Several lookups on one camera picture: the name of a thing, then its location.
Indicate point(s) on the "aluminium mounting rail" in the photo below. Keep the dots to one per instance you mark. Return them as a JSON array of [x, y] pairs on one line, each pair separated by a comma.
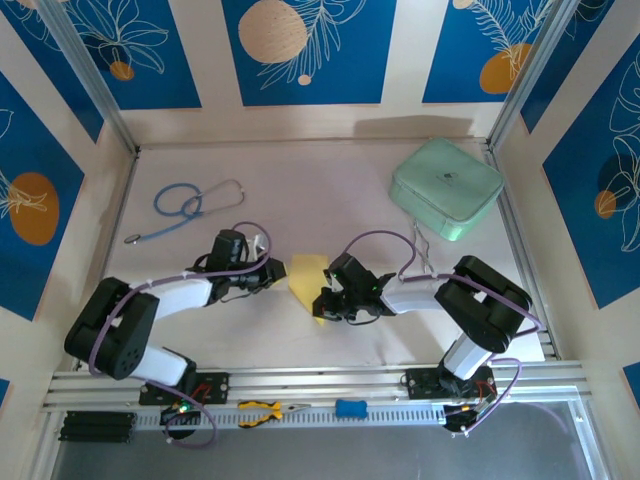
[[310, 382]]

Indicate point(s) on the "blue bone-shaped block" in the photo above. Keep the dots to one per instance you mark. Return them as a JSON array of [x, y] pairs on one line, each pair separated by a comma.
[[351, 408]]

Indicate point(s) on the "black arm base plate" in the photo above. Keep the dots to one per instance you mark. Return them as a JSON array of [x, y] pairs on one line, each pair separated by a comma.
[[420, 382], [215, 387]]

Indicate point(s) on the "small black controller board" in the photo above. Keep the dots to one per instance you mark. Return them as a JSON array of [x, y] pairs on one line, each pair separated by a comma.
[[180, 411], [470, 414]]

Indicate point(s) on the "yellow black pliers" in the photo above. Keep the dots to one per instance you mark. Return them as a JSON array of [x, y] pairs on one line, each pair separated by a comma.
[[276, 411]]

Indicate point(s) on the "yellow cloth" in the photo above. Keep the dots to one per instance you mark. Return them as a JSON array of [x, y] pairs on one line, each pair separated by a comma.
[[305, 280]]

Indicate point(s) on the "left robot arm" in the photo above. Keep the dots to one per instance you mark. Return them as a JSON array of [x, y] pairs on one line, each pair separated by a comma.
[[127, 355]]

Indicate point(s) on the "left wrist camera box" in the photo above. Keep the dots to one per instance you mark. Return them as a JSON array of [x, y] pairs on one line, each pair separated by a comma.
[[257, 246]]

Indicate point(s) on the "metal forceps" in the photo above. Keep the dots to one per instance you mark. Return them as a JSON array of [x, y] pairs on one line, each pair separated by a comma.
[[428, 262]]

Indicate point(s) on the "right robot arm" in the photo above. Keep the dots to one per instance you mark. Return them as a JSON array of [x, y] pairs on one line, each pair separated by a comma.
[[480, 320]]

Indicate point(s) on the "aluminium frame post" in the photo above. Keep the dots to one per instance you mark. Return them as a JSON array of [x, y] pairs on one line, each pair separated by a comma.
[[525, 75], [95, 85]]

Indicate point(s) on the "mint green zip case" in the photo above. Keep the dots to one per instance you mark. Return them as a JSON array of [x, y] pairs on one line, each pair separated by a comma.
[[445, 170]]

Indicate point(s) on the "black stacked bars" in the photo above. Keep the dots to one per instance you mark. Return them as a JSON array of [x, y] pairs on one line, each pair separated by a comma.
[[97, 426]]

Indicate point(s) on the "blue stethoscope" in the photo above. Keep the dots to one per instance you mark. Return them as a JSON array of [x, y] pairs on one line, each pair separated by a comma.
[[133, 239]]

